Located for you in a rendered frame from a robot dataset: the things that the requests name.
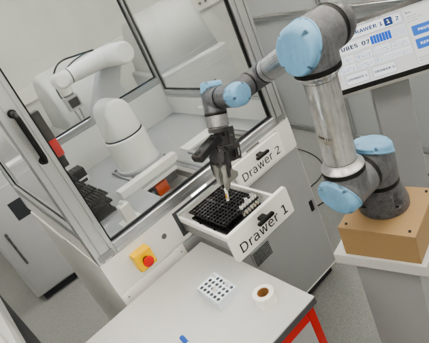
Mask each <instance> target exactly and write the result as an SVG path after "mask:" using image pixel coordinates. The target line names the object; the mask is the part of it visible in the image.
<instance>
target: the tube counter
mask: <svg viewBox="0 0 429 343"><path fill-rule="evenodd" d="M405 34H407V28H406V26H405V24H402V25H400V26H398V27H394V28H392V29H388V30H386V31H382V32H380V33H376V34H374V35H371V36H368V37H365V38H362V39H360V43H361V45H362V48H366V47H369V46H372V45H375V44H378V43H381V42H384V41H387V40H389V39H393V38H395V37H399V36H401V35H405Z"/></svg>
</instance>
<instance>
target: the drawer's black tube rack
mask: <svg viewBox="0 0 429 343"><path fill-rule="evenodd" d="M228 195H229V201H226V197H225V192H224V190H223V189H222V188H221V186H220V187H219V188H218V189H216V190H215V191H214V192H213V193H211V194H210V195H209V196H207V198H205V199H204V200H203V201H201V202H200V203H199V204H198V205H196V207H194V208H193V209H192V210H191V211H189V213H190V214H192V215H194V216H193V217H192V219H193V220H194V221H197V222H198V223H199V224H203V225H206V226H208V227H211V228H213V229H214V230H217V231H220V232H222V233H225V234H228V233H229V232H230V231H232V230H233V229H234V228H235V227H236V226H237V225H239V224H240V223H241V222H242V221H243V220H244V219H245V218H246V217H247V216H248V215H249V214H250V213H252V212H253V211H254V210H255V209H256V208H257V207H259V206H260V205H261V203H259V204H256V206H255V207H254V206H253V207H254V208H253V209H251V211H250V212H249V211H248V212H249V213H248V214H246V213H245V214H246V216H243V215H242V213H241V214H240V215H239V216H238V217H237V218H235V219H234V220H233V221H232V222H231V223H230V224H229V225H228V226H227V227H226V228H224V227H222V226H221V225H222V224H223V223H224V222H225V221H226V220H227V219H228V218H230V217H231V216H232V215H233V214H234V213H236V212H237V211H238V210H239V206H241V205H242V204H243V203H244V198H245V197H246V198H247V199H250V196H249V194H248V193H243V192H241V191H237V190H234V189H229V190H228ZM247 210H248V209H247ZM239 211H240V210H239Z"/></svg>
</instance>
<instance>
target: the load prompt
mask: <svg viewBox="0 0 429 343"><path fill-rule="evenodd" d="M402 22H404V20H403V17H402V13H401V11H399V12H395V13H393V14H390V15H387V16H384V17H381V18H378V19H376V20H372V21H370V22H367V23H364V24H361V25H358V26H357V28H356V30H355V33H354V35H353V37H352V38H351V40H352V39H355V38H358V37H361V36H364V35H367V34H369V33H373V32H375V31H379V30H381V29H385V28H388V27H390V26H393V25H396V24H399V23H402Z"/></svg>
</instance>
